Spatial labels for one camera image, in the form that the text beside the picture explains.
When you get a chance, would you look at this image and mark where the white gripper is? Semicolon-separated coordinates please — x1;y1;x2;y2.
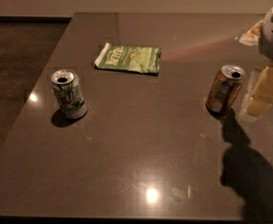
239;7;273;117

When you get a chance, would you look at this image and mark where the green white 7up can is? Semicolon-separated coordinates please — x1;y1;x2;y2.
51;69;88;119

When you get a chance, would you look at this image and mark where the orange brown soda can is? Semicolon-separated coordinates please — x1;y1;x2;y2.
206;64;246;115

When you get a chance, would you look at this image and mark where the green Kettle chips bag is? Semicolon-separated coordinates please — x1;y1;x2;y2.
94;43;161;75

